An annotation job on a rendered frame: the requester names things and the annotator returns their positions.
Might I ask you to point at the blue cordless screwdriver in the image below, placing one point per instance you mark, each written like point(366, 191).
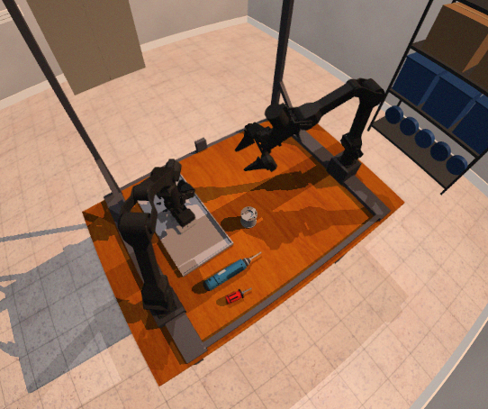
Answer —
point(227, 273)

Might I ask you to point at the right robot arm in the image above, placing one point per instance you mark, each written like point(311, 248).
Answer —
point(137, 230)

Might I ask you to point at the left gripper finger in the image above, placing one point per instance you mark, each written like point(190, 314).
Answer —
point(256, 165)
point(245, 142)

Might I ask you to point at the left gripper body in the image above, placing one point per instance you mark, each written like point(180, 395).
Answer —
point(266, 157)

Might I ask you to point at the grey cylindrical spool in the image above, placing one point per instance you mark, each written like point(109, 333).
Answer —
point(248, 217)

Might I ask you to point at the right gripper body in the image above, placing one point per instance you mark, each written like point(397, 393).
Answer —
point(184, 216)

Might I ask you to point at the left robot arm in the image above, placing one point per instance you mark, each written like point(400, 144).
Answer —
point(309, 114)

